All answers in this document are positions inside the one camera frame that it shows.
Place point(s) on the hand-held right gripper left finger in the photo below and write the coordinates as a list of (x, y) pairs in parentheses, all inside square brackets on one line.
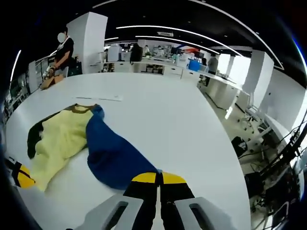
[(141, 203)]

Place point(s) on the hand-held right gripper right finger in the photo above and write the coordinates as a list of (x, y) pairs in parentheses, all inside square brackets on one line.
[(175, 191)]

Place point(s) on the yellow blue black garment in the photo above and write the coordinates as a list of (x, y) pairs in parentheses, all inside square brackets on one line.
[(112, 153)]

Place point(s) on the black printed bag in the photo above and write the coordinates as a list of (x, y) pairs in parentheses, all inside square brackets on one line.
[(237, 143)]

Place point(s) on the brown cardboard box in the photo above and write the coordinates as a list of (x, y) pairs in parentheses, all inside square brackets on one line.
[(49, 82)]

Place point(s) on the white office chair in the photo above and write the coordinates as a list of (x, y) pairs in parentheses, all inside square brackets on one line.
[(250, 119)]

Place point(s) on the ceiling light strip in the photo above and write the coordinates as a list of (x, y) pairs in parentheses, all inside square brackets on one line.
[(16, 64), (124, 27), (144, 36)]

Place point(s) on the white table hatch cover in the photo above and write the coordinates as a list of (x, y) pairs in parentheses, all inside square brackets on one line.
[(110, 98)]

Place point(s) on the row of white counters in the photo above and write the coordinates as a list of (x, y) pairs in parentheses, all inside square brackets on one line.
[(220, 88)]

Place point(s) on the blue bin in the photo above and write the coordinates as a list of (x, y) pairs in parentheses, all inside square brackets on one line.
[(193, 65)]

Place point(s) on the white square pillar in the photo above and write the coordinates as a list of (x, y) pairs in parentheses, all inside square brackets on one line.
[(93, 43), (260, 79)]

